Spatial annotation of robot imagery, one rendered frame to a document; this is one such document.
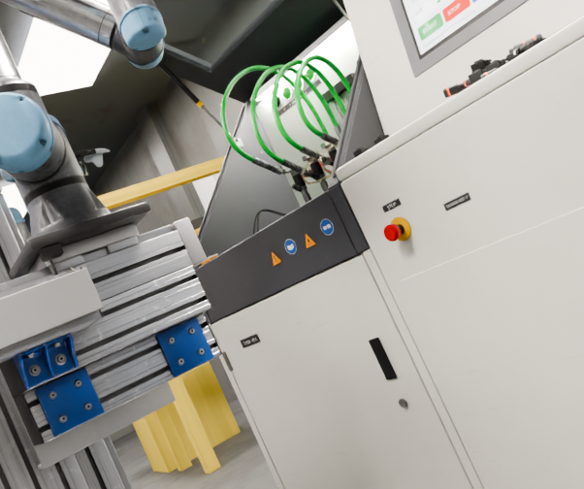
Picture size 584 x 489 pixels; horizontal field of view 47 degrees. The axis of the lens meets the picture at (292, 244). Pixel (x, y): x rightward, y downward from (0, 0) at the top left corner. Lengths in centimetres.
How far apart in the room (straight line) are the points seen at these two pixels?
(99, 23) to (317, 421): 109
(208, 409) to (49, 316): 395
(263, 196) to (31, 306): 131
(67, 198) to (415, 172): 67
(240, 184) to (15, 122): 117
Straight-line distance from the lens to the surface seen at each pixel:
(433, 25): 164
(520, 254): 131
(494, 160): 129
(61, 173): 129
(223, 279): 188
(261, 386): 192
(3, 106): 118
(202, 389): 497
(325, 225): 155
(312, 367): 174
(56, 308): 108
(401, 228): 141
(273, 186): 230
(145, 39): 124
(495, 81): 127
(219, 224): 211
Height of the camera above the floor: 78
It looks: 3 degrees up
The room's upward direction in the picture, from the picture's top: 25 degrees counter-clockwise
